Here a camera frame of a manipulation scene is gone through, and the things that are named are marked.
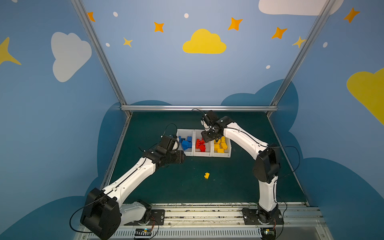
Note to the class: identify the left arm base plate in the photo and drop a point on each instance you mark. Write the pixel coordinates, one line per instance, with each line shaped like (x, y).
(156, 216)

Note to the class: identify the aluminium frame back bar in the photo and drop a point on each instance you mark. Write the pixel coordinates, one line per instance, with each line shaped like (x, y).
(159, 108)

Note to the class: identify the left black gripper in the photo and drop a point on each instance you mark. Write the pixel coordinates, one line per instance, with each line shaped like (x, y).
(173, 156)

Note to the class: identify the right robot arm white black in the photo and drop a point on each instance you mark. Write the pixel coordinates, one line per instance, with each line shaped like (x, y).
(266, 168)

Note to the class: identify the right circuit board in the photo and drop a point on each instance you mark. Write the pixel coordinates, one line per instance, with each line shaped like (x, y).
(268, 234)

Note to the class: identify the right white plastic bin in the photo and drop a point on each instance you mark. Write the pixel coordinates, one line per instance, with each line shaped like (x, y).
(227, 153)

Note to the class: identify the left circuit board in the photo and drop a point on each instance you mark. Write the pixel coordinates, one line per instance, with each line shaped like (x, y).
(142, 234)

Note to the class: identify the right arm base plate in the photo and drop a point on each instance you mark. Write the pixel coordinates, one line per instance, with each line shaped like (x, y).
(262, 217)

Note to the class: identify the left white plastic bin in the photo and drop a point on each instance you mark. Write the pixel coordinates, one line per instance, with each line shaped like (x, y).
(184, 133)

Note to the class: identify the aluminium frame post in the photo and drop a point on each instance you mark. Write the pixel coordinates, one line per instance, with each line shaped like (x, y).
(304, 50)
(87, 24)

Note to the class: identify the aluminium frame right post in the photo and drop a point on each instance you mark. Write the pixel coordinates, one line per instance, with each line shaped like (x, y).
(304, 50)

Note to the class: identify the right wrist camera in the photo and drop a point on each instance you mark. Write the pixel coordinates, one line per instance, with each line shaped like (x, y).
(210, 118)

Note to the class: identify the blue lego brick top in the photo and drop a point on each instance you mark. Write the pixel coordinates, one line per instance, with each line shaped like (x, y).
(185, 146)

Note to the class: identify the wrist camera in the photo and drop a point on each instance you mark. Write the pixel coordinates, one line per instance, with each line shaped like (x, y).
(168, 144)
(210, 118)

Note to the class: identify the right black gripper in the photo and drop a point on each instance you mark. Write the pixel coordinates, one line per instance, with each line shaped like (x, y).
(210, 133)

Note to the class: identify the white plastic bin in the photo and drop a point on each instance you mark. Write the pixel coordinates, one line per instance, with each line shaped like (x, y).
(197, 135)
(227, 153)
(184, 133)

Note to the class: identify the circuit board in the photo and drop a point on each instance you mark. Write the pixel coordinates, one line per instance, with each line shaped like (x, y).
(268, 234)
(142, 234)

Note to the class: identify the long red lego brick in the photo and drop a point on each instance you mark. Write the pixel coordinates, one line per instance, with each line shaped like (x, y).
(198, 143)

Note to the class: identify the middle white plastic bin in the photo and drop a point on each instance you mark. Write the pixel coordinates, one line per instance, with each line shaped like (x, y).
(197, 135)

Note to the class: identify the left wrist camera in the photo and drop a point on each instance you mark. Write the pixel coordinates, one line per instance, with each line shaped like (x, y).
(168, 144)

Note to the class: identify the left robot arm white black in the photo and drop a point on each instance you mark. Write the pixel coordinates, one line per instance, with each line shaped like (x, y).
(104, 212)

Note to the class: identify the aluminium frame left post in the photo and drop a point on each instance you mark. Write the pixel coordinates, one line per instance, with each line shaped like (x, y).
(87, 24)

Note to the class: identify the aluminium mounting rail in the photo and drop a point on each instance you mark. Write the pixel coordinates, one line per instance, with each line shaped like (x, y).
(224, 221)

